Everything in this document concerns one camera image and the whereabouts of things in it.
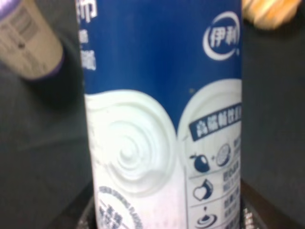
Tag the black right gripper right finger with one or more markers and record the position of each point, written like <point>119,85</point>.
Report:
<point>267,207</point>

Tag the purple roll with paper label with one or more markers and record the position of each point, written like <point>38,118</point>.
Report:
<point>28,45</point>

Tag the blue white yogurt drink bottle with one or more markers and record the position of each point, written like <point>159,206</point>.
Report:
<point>163,102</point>

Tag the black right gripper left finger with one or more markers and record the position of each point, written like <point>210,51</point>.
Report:
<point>88,217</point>

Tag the striped bread roll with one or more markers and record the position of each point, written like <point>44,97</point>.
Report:
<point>269,14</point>

